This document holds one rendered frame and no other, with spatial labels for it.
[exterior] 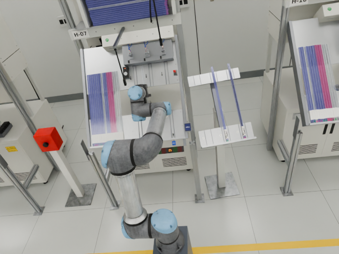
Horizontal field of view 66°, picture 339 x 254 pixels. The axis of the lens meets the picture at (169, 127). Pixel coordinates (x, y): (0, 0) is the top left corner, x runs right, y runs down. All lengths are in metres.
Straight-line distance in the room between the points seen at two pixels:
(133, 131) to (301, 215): 1.40
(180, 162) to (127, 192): 1.22
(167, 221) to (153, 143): 0.40
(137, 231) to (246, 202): 1.18
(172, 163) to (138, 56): 1.03
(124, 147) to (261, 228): 1.39
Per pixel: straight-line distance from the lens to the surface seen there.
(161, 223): 1.28
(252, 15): 3.52
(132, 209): 1.25
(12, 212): 2.90
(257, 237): 2.12
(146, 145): 1.05
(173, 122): 1.75
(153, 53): 1.81
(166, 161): 2.34
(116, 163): 1.08
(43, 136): 2.11
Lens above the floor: 1.86
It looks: 38 degrees down
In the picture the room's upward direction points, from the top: 11 degrees counter-clockwise
